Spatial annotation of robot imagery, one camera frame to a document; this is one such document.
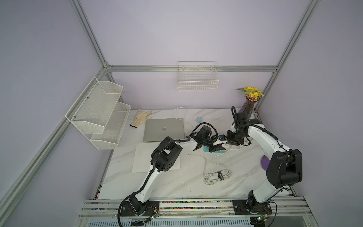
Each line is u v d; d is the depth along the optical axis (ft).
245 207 2.40
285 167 1.50
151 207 2.39
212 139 2.74
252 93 3.20
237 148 3.14
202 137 2.63
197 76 3.14
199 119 3.66
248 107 3.43
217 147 2.77
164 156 1.91
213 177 2.76
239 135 2.41
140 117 3.76
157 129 3.60
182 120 3.71
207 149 2.98
